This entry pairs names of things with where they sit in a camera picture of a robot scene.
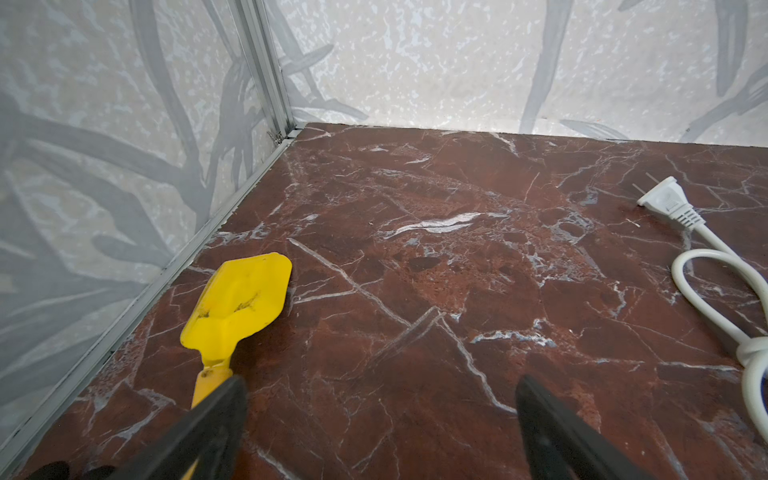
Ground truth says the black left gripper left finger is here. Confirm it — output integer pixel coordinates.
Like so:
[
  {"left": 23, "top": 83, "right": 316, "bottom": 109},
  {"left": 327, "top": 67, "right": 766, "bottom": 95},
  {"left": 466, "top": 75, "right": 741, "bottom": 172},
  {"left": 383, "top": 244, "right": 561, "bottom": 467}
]
[{"left": 110, "top": 375, "right": 247, "bottom": 479}]

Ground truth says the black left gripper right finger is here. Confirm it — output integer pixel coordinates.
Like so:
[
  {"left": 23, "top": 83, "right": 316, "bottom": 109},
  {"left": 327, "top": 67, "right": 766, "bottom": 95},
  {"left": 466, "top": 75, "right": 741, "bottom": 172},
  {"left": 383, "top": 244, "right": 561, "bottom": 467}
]
[{"left": 515, "top": 375, "right": 652, "bottom": 479}]

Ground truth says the yellow toy shovel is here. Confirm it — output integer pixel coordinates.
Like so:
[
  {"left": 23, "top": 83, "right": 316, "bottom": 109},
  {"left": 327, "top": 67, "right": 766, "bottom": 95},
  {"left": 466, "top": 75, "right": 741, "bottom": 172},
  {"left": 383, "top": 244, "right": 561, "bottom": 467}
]
[{"left": 179, "top": 251, "right": 294, "bottom": 480}]

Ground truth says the white power cord with plug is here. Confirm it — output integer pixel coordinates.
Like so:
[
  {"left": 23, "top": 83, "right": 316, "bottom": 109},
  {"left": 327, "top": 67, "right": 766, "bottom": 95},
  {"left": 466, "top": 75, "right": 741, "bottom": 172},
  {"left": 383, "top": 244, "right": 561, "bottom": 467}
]
[{"left": 637, "top": 176, "right": 768, "bottom": 443}]

